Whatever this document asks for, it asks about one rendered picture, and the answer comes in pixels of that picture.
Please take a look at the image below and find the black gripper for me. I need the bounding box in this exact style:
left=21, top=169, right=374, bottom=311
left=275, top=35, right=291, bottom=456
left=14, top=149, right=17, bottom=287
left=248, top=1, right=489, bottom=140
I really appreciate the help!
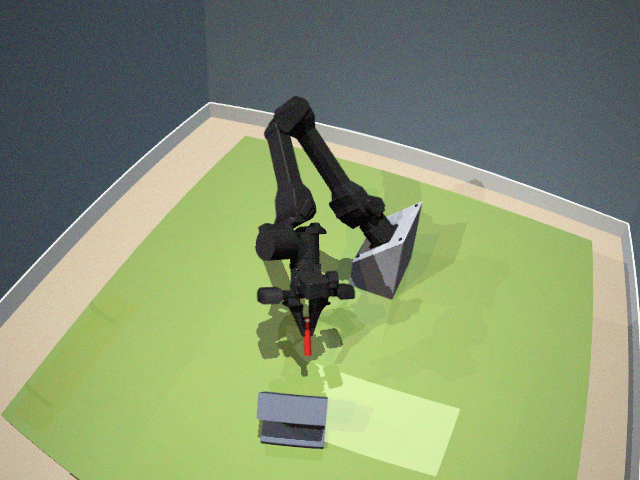
left=257, top=258, right=355, bottom=337

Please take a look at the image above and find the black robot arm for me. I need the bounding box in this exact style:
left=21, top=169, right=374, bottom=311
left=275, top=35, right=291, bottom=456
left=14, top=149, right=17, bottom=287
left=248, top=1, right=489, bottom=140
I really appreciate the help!
left=255, top=96, right=398, bottom=300

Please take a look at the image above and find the grey square panel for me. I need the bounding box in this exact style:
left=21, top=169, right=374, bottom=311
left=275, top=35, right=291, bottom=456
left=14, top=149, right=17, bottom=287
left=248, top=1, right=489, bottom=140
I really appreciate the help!
left=256, top=391, right=328, bottom=449

